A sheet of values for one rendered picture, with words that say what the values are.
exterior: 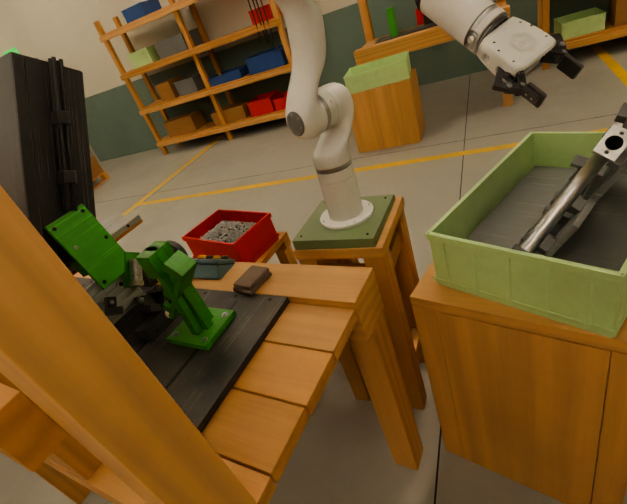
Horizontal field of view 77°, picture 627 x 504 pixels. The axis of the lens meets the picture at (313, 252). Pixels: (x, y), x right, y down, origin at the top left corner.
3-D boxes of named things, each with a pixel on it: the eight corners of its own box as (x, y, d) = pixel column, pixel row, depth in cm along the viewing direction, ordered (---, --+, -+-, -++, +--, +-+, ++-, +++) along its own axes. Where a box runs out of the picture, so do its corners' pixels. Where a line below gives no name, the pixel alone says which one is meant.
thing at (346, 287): (92, 279, 192) (73, 254, 185) (385, 307, 114) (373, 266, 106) (68, 299, 183) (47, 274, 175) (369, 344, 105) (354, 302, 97)
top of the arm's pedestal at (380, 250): (326, 211, 161) (324, 203, 159) (405, 204, 146) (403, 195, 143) (296, 260, 138) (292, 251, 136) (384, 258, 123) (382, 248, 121)
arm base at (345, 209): (335, 202, 150) (322, 156, 140) (382, 201, 139) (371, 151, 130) (311, 228, 137) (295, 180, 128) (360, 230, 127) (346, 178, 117)
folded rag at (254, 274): (251, 296, 112) (247, 288, 111) (233, 292, 117) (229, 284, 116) (273, 274, 118) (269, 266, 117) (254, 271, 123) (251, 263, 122)
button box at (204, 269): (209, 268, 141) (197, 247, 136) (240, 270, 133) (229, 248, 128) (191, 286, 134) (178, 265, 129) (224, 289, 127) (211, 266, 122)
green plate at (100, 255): (123, 267, 119) (71, 210, 111) (136, 263, 114) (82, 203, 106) (92, 293, 111) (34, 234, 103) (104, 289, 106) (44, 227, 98)
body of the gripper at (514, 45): (475, 31, 72) (522, 67, 69) (515, 1, 74) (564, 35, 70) (464, 62, 79) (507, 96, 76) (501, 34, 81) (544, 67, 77)
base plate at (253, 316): (74, 280, 166) (71, 276, 165) (290, 301, 108) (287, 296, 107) (-27, 358, 137) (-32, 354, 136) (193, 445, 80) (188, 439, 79)
